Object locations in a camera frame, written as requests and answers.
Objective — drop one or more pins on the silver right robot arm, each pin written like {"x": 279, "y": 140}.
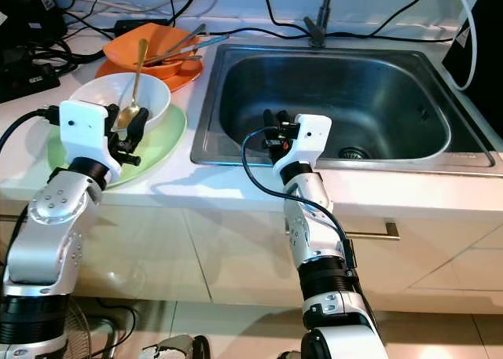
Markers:
{"x": 310, "y": 225}

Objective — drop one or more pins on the silver metal utensil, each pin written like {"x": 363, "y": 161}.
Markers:
{"x": 181, "y": 41}

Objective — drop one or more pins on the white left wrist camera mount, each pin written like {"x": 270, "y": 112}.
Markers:
{"x": 86, "y": 139}

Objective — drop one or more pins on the light green plate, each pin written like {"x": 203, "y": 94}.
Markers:
{"x": 165, "y": 143}

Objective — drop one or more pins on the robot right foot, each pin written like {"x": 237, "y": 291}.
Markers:
{"x": 283, "y": 356}

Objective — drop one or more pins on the dark metal faucet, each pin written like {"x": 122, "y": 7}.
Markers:
{"x": 318, "y": 27}

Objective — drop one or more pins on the brown wooden chopstick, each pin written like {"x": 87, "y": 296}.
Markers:
{"x": 177, "y": 59}

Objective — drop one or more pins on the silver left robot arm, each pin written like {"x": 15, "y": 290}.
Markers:
{"x": 47, "y": 233}

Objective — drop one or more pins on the orange plate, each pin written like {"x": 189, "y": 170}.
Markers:
{"x": 189, "y": 76}

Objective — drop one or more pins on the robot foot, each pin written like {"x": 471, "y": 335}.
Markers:
{"x": 177, "y": 348}
{"x": 283, "y": 356}

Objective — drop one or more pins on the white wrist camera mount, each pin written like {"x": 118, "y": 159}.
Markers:
{"x": 86, "y": 139}
{"x": 310, "y": 139}

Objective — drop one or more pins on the white bowl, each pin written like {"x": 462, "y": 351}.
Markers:
{"x": 98, "y": 90}

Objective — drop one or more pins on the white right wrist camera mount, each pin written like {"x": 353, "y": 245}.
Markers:
{"x": 310, "y": 139}

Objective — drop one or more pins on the black power strip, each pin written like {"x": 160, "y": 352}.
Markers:
{"x": 27, "y": 84}

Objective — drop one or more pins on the black appliance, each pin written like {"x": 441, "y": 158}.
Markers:
{"x": 487, "y": 53}

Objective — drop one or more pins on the stainless steel sink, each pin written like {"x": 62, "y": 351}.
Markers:
{"x": 393, "y": 96}

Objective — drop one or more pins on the black adapter brick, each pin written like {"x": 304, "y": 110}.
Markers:
{"x": 141, "y": 27}

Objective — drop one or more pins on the black charger box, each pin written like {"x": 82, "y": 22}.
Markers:
{"x": 31, "y": 13}

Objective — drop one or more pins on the orange bowl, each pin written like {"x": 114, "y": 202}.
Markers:
{"x": 122, "y": 49}

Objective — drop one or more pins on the gold spoon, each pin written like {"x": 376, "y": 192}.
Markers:
{"x": 137, "y": 72}

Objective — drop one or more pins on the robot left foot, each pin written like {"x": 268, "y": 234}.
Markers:
{"x": 177, "y": 348}

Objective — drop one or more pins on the cream kitchen base cabinet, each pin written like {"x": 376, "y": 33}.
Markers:
{"x": 204, "y": 257}

